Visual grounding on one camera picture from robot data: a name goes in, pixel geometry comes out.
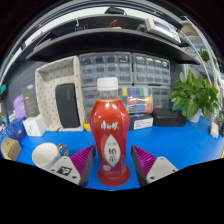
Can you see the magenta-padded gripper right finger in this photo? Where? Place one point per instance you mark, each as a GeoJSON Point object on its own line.
{"type": "Point", "coordinates": [160, 166]}

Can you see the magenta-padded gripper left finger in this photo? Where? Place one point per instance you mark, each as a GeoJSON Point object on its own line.
{"type": "Point", "coordinates": [65, 168]}

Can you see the red tea drink bottle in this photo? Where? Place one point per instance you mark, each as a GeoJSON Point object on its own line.
{"type": "Point", "coordinates": [109, 123]}

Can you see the white cup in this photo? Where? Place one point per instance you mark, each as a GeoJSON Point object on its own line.
{"type": "Point", "coordinates": [45, 155]}

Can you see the yellow and red tool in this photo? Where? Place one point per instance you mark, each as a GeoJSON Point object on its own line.
{"type": "Point", "coordinates": [87, 127]}

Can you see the black box with white label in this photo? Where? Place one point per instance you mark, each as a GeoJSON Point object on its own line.
{"type": "Point", "coordinates": [141, 121]}

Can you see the flat round red coaster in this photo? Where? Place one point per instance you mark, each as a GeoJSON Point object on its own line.
{"type": "Point", "coordinates": [113, 181]}

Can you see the flat black case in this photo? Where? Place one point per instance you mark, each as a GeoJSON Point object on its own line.
{"type": "Point", "coordinates": [170, 117]}

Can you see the brown cardboard box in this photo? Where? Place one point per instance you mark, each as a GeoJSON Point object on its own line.
{"type": "Point", "coordinates": [10, 149]}

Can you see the black rectangular pouch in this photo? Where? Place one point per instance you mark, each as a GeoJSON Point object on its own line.
{"type": "Point", "coordinates": [67, 106]}

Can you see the blue plastic bag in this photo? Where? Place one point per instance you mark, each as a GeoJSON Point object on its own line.
{"type": "Point", "coordinates": [15, 130]}

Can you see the small white block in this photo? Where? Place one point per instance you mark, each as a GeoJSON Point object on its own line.
{"type": "Point", "coordinates": [214, 130]}

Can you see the clear organizer with coloured parts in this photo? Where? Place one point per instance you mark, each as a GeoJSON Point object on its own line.
{"type": "Point", "coordinates": [138, 100]}

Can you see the dark grey box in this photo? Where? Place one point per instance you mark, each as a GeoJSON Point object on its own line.
{"type": "Point", "coordinates": [30, 100]}

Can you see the purple plastic bag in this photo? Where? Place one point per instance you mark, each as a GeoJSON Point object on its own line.
{"type": "Point", "coordinates": [19, 106]}

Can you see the green potted plant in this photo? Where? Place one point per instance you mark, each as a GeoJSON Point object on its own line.
{"type": "Point", "coordinates": [191, 96]}

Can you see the cream perforated storage tray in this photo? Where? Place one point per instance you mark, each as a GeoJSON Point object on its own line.
{"type": "Point", "coordinates": [46, 86]}

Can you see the small grey drawer cabinet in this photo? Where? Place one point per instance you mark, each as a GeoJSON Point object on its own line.
{"type": "Point", "coordinates": [151, 70]}

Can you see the large grey drawer cabinet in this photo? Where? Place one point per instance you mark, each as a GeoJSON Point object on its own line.
{"type": "Point", "coordinates": [105, 66]}

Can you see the white metal shelf rack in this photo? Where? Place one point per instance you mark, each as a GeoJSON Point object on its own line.
{"type": "Point", "coordinates": [205, 43]}

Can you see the black wall shelf unit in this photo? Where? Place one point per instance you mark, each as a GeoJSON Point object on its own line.
{"type": "Point", "coordinates": [106, 41]}

